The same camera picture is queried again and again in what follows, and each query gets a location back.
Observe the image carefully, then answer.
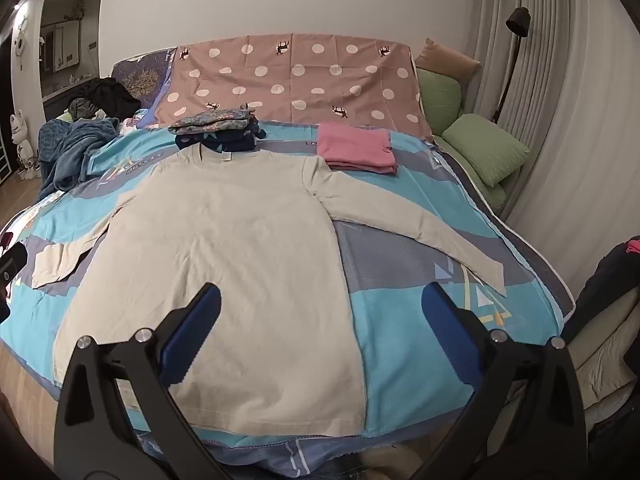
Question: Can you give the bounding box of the black floor lamp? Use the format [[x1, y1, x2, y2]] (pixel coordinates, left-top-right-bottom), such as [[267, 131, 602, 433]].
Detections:
[[492, 6, 531, 123]]

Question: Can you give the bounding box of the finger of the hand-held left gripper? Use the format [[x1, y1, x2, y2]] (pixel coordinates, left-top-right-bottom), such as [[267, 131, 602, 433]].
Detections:
[[0, 241, 29, 325]]

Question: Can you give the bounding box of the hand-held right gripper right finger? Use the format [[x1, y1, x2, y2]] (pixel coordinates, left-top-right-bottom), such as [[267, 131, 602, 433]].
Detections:
[[400, 281, 589, 480]]

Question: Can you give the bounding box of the brown polka dot blanket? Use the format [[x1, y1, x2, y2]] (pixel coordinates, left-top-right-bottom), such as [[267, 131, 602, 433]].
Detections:
[[152, 33, 433, 141]]

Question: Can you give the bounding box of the dark jacket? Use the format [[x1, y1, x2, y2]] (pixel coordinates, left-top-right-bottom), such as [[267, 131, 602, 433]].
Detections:
[[575, 235, 640, 341]]

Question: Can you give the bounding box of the beige long-sleeve shirt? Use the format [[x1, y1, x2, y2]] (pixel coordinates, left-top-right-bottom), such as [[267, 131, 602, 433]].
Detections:
[[32, 150, 507, 436]]

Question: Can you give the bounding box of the tan pillow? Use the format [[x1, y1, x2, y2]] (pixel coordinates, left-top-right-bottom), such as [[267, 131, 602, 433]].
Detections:
[[415, 37, 482, 78]]

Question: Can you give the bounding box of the grey curtain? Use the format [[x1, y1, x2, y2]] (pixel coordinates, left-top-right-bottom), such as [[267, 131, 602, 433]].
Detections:
[[470, 0, 640, 301]]

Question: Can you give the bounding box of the pink folded garment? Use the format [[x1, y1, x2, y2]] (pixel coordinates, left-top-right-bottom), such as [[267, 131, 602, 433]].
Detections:
[[317, 121, 399, 176]]

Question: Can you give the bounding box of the beige cloth pile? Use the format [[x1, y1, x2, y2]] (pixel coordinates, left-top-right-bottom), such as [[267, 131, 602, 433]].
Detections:
[[570, 290, 640, 411]]

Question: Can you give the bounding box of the black clothes pile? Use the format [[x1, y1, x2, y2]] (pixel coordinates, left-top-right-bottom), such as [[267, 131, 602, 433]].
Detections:
[[75, 77, 142, 118]]

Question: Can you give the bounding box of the blue fleece blanket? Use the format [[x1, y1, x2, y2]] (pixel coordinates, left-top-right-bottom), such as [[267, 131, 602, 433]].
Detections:
[[39, 117, 121, 198]]

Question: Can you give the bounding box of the kitchen cabinet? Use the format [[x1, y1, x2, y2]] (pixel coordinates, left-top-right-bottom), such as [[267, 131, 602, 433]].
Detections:
[[40, 20, 101, 102]]

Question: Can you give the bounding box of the white cat figurine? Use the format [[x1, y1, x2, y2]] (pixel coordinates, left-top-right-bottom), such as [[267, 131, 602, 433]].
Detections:
[[9, 107, 36, 161], [17, 152, 41, 180]]

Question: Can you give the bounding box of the green pillow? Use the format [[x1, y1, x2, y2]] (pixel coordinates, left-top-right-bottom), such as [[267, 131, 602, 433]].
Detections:
[[416, 68, 463, 136], [441, 113, 531, 186]]

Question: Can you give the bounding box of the navy printed pillow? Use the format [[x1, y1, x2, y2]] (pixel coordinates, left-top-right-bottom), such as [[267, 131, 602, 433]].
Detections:
[[111, 49, 177, 111]]

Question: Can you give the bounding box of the grey floral folded garment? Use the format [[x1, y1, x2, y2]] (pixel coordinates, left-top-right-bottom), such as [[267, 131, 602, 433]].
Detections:
[[168, 102, 261, 136]]

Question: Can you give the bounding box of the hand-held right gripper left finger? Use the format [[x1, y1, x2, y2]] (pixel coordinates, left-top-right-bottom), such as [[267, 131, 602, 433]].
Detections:
[[52, 281, 236, 480]]

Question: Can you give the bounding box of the white compartment shelf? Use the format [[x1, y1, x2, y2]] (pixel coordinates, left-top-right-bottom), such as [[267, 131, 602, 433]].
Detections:
[[0, 132, 12, 188]]

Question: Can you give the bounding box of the blue patterned bed sheet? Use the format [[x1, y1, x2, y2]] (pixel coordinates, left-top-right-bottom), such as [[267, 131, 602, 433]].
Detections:
[[0, 117, 576, 479]]

